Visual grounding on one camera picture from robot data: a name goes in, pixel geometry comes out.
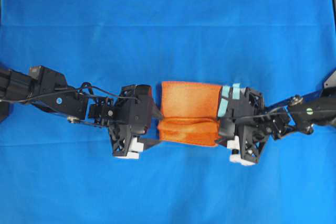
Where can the orange towel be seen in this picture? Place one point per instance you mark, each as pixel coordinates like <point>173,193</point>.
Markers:
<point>189,113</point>

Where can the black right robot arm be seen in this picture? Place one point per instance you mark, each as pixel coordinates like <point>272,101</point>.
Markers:
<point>300,113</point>

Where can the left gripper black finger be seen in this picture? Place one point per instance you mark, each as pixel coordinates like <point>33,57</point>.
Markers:
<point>146,102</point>
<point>147,143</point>

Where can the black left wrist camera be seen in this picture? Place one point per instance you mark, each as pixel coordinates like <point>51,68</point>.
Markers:
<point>135,112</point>

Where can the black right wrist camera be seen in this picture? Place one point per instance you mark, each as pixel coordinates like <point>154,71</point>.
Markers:
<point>250,112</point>

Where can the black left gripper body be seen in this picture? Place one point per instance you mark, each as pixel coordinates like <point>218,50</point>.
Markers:
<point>124,143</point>

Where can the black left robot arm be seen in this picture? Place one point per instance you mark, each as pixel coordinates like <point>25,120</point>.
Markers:
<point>49,91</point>

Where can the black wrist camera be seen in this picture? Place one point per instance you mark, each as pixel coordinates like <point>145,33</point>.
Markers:
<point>135,112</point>
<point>250,112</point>

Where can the blue table cloth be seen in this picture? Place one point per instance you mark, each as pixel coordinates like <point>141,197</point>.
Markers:
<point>56,172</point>

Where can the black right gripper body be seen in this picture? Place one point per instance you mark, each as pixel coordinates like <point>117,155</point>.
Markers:
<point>249,139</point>

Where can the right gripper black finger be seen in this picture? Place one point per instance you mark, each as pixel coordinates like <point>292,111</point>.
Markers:
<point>232,101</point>
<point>226,131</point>

